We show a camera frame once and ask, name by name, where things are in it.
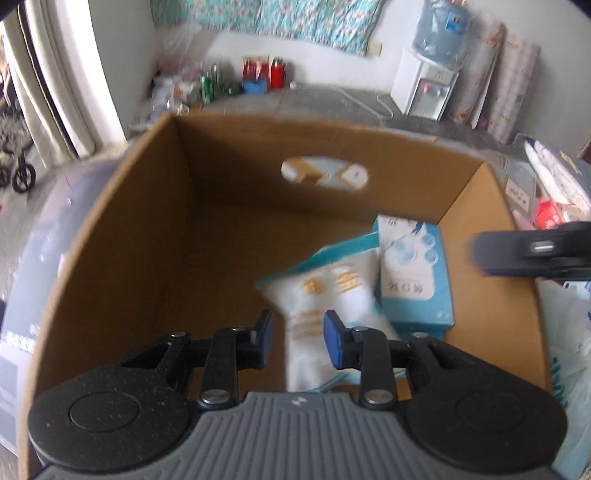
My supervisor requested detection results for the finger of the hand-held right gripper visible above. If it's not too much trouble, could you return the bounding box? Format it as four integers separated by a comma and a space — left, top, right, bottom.
468, 222, 591, 280

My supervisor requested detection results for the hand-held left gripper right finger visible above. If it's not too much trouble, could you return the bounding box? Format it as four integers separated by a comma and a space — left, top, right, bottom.
323, 309, 472, 409

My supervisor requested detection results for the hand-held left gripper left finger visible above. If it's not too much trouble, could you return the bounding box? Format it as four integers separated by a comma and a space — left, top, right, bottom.
121, 309, 274, 409

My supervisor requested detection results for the white orange snack packet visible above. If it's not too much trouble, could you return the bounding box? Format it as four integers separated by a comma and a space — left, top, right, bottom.
255, 233, 403, 396

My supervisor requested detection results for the blue and white carton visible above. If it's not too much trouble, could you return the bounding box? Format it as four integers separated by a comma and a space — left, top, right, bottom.
372, 215, 456, 343

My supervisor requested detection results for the brown cardboard box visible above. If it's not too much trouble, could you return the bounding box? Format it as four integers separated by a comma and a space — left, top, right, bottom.
18, 113, 555, 480

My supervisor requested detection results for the white printed plastic bag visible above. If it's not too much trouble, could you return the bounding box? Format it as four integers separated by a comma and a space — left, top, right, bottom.
536, 276, 591, 480

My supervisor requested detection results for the floral rolled mat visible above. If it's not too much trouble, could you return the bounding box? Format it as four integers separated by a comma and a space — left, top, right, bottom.
445, 11, 507, 126

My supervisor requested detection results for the white water dispenser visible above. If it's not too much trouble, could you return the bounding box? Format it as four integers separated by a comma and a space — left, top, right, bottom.
390, 46, 461, 122

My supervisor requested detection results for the blue water bottle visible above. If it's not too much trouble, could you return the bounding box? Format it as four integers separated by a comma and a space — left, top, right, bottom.
412, 0, 472, 71

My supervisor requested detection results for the clear plastic bags pile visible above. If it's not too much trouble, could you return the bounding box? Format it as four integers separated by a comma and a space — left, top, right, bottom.
151, 23, 209, 117

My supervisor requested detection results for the black stroller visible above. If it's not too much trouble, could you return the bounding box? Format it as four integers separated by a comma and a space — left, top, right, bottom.
0, 65, 37, 194

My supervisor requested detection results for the beige curtain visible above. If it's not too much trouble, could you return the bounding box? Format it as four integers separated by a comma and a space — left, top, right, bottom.
0, 0, 126, 160

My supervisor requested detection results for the white power cable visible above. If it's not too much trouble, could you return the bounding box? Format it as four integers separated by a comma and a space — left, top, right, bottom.
290, 82, 394, 119

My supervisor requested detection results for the teal floral wall cloth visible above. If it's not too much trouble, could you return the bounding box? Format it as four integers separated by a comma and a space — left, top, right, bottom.
150, 0, 387, 57

